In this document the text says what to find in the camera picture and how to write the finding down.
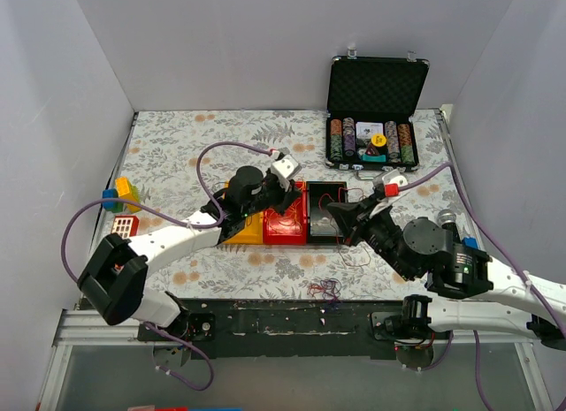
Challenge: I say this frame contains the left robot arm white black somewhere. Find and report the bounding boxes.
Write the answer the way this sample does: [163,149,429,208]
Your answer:
[78,157,301,340]

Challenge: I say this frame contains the yellow thin wire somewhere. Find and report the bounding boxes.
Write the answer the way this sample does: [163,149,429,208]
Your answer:
[267,185,306,238]

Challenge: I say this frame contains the black handheld microphone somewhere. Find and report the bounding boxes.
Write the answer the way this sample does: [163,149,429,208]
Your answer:
[436,209,458,231]

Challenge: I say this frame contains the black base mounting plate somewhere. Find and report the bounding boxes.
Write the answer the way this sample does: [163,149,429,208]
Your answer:
[136,298,456,362]

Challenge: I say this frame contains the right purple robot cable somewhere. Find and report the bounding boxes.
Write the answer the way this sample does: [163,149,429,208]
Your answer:
[395,161,566,411]

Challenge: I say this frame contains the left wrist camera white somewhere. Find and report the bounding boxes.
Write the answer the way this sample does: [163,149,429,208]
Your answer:
[270,155,302,181]

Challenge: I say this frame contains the floral patterned table mat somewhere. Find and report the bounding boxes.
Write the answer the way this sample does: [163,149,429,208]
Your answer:
[119,110,478,300]

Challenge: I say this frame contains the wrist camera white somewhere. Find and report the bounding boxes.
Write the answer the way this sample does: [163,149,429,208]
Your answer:
[270,155,302,181]
[372,169,409,206]

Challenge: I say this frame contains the small blue block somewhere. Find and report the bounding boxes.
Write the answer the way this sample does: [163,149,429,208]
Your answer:
[462,237,479,249]

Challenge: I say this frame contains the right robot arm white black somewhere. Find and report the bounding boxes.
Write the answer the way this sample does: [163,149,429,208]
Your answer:
[327,197,565,350]

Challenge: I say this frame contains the black plastic bin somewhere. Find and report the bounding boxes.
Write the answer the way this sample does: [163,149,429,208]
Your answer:
[307,181,348,245]

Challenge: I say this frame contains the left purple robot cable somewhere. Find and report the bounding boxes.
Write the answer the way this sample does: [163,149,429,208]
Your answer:
[60,141,284,392]

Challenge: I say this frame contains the red plastic bin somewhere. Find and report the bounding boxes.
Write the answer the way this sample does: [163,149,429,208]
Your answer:
[263,181,308,246]

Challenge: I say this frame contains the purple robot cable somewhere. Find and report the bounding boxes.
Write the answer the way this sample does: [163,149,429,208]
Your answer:
[60,141,284,392]
[395,161,566,411]

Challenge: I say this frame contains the aluminium frame rail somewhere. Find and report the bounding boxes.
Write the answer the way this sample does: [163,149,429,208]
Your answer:
[53,310,139,346]

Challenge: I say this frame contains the stacked colourful toy bricks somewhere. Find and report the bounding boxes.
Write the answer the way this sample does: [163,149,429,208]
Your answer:
[102,177,141,214]

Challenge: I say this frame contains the yellow plastic bin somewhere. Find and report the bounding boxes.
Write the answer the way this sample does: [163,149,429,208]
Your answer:
[218,181,264,245]

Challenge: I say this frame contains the black poker chip case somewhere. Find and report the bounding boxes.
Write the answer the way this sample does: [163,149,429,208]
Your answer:
[325,54,430,172]

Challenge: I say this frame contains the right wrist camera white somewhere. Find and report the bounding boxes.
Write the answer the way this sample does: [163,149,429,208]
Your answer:
[372,169,409,206]

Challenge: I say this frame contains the red white toy brick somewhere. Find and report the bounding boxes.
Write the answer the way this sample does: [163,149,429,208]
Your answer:
[111,215,140,240]

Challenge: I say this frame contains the leftover red purple wire tangle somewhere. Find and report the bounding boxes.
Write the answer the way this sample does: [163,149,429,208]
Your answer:
[307,278,342,304]

